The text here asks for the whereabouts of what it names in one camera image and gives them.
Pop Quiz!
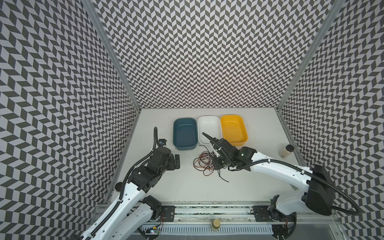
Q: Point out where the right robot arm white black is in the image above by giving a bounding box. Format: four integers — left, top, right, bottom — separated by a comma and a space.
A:
210, 138, 363, 221

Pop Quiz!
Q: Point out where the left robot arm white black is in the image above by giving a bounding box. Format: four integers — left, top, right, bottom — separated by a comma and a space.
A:
70, 128, 180, 240

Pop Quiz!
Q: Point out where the yellow plastic bin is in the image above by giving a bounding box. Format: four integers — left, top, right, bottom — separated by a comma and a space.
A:
221, 115, 248, 147

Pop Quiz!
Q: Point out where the dark teal plastic bin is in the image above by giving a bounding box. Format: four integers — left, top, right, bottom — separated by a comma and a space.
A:
173, 118, 198, 151

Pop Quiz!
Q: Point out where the white plastic bin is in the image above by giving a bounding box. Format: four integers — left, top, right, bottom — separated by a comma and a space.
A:
197, 116, 223, 145

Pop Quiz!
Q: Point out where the small jar left black lid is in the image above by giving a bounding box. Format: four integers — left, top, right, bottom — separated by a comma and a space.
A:
115, 182, 123, 192

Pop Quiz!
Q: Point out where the small jar black lid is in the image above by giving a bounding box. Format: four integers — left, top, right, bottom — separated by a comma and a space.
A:
279, 145, 295, 159
115, 182, 123, 192

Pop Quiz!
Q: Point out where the small jar right black lid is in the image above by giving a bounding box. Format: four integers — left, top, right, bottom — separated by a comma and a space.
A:
279, 145, 295, 159

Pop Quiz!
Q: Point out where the small circuit board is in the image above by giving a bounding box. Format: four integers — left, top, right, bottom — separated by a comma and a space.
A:
145, 227, 160, 235

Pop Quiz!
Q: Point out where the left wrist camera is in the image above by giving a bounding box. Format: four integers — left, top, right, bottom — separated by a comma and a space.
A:
158, 139, 167, 147

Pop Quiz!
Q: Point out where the tangled pile red cable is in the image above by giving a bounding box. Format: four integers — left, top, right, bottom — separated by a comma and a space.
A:
193, 150, 216, 177

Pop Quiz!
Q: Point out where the tangled pile black cable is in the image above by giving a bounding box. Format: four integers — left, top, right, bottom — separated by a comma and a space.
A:
197, 144, 230, 183

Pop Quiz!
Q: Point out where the brass knob on rail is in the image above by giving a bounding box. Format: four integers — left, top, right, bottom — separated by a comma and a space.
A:
211, 219, 221, 232

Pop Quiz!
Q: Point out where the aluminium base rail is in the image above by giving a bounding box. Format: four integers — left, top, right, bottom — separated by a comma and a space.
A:
92, 202, 343, 226

